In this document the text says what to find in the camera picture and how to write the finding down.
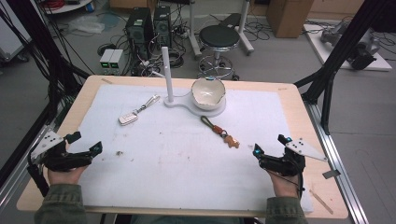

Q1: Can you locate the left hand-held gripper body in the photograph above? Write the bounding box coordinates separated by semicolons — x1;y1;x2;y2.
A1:
27;130;94;173

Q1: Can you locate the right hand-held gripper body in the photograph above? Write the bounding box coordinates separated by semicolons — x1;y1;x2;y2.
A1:
258;137;329;177

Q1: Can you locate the white car key with strap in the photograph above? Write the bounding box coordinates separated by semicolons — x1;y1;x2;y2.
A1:
118;94;162;127

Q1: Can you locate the brown bear keychain green strap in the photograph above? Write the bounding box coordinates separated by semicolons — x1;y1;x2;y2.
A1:
200;115;241;149

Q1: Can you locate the white key stand with pole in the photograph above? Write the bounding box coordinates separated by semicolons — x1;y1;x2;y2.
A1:
161;46;227;119

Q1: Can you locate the person's left hand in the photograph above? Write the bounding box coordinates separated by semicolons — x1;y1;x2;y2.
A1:
47;164;90;186

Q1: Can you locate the person's right hand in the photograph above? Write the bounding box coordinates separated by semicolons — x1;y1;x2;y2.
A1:
266;169;304;199

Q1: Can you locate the thin wooden stick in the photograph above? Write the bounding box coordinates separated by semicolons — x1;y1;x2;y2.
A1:
309;189;334;216

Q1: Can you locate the white foam mat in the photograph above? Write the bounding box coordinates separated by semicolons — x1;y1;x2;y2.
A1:
69;83;314;214

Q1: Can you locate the white bench power supply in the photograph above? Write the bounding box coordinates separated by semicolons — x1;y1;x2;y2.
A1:
108;49;124;76
99;49;116;76

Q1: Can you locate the white floor board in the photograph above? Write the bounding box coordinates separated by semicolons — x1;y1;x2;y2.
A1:
303;22;393;73

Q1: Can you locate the clear plastic bag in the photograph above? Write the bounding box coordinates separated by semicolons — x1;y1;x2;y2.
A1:
68;15;106;35

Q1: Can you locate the grey robot equipment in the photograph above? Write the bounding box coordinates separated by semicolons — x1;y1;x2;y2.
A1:
320;21;381;71

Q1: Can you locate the white metal stand leg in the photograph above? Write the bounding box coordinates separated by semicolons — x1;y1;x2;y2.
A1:
235;0;255;56
187;0;204;60

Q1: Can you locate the closed cardboard box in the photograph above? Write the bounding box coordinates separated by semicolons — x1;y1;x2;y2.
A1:
265;0;316;39

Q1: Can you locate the black round stool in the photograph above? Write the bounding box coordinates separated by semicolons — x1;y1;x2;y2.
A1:
197;24;241;81

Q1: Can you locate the large black computer tower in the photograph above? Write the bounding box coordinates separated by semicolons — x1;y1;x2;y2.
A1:
125;7;155;60

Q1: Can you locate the round white table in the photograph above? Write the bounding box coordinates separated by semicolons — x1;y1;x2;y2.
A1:
45;0;94;15

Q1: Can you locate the small black computer tower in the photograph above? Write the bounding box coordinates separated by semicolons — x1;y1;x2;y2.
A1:
153;5;173;49

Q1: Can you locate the white power strip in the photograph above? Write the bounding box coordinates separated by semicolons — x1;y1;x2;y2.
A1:
175;28;190;40

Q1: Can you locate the open cardboard box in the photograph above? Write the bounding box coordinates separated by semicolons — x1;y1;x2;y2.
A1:
108;0;158;9

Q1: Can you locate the grey metal bracket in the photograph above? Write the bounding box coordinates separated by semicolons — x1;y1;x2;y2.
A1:
322;169;341;180

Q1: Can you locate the aluminium table rail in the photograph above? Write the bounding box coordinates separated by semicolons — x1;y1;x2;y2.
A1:
0;122;59;216
303;101;370;224

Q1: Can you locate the black metal frame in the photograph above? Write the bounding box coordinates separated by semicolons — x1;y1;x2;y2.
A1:
293;0;396;135
0;0;92;125

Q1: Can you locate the tangle of floor cables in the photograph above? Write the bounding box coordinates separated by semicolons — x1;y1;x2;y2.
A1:
99;15;194;77

